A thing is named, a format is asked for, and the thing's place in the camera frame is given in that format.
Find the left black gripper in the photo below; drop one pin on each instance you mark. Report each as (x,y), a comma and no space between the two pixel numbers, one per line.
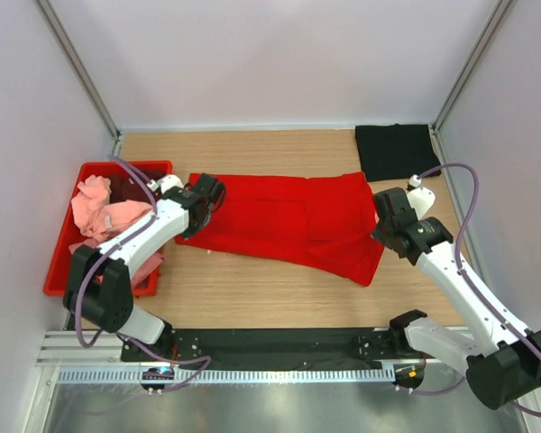
(191,232)

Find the dusty pink t shirt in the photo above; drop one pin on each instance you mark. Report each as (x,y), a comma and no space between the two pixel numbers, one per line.
(143,276)

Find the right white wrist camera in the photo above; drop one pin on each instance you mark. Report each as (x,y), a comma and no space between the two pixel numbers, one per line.
(419,197)

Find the light pink t shirt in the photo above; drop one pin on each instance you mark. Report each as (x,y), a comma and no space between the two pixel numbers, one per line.
(96,218)

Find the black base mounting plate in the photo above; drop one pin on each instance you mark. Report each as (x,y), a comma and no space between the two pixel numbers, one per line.
(281,349)

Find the red t shirt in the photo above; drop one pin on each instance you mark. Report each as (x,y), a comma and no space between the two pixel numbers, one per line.
(322,222)

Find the white slotted cable duct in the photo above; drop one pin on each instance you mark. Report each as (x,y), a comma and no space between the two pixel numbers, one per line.
(147,375)

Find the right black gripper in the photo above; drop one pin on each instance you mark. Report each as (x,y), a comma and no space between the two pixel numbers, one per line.
(378,232)

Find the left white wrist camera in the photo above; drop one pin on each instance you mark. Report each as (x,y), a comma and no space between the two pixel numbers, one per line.
(164,184)

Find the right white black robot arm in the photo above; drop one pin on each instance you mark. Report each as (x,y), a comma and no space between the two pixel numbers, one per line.
(501,357)

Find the right aluminium frame post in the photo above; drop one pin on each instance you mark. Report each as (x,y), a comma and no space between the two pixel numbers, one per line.
(488,33)

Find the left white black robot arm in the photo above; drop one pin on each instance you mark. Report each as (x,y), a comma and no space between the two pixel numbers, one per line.
(99,287)

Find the red plastic bin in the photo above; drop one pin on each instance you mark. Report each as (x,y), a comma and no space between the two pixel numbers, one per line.
(58,272)

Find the folded black t shirt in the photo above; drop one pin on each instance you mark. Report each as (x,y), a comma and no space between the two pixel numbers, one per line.
(394,152)

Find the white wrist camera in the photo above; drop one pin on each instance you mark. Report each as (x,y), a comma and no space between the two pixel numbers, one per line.
(164,184)
(419,197)

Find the dark maroon t shirt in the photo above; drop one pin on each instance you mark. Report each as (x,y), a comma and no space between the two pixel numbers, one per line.
(123,187)

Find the left aluminium frame post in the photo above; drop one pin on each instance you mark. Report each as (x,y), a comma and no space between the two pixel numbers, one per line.
(72,57)

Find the aluminium frame post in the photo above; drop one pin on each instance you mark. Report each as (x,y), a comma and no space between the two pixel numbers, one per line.
(72,57)
(488,33)

